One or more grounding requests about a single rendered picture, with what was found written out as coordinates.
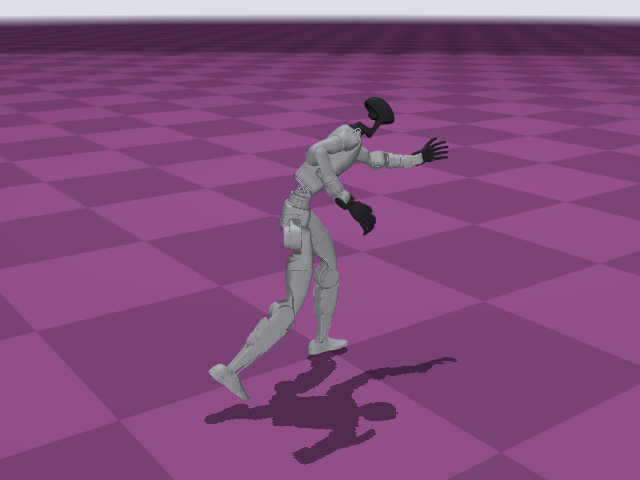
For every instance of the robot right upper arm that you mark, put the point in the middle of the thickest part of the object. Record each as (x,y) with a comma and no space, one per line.
(345,140)

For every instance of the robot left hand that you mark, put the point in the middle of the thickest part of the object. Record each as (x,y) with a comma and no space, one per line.
(428,151)

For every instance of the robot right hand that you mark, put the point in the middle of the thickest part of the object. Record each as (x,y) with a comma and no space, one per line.
(360,212)

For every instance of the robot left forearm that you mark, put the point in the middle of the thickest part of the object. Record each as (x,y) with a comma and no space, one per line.
(405,161)

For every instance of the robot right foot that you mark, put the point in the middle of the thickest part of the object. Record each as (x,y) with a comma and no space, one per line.
(220,373)

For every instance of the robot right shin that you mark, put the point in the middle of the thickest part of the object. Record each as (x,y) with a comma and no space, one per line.
(265,334)

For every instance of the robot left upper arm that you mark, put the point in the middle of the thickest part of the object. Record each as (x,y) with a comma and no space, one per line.
(376,159)

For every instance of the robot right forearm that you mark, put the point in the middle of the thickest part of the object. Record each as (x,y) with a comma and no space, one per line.
(333,186)

